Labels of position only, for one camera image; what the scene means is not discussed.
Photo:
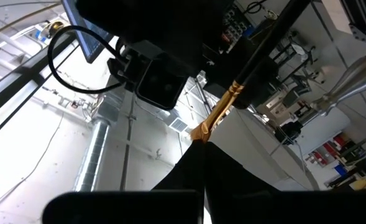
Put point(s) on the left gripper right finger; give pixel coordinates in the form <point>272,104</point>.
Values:
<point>263,205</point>

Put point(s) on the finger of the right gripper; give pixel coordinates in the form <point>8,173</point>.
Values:
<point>258,84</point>
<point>217,68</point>

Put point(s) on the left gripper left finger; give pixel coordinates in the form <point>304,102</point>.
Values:
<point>123,205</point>

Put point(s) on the grey monitor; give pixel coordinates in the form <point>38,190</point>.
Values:
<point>88,34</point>

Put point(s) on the black overhead crossbar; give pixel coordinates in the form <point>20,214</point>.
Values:
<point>30,70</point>

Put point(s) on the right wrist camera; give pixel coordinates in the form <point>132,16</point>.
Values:
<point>159,84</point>

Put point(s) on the black aluminium table frame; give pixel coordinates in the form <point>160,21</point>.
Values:
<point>363,18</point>

